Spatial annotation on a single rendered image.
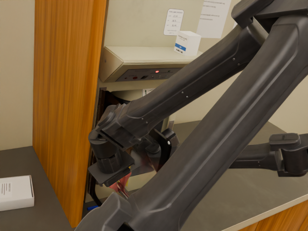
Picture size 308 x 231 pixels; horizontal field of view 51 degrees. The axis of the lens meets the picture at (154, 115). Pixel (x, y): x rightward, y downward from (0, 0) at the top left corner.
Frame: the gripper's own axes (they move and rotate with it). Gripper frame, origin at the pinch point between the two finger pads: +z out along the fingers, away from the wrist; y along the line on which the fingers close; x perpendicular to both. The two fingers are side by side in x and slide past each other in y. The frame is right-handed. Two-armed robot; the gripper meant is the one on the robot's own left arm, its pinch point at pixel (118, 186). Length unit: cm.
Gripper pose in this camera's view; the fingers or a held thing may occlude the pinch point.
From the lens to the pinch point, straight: 86.9
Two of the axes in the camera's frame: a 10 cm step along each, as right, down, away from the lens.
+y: -7.9, 4.8, -3.8
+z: 1.4, 7.4, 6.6
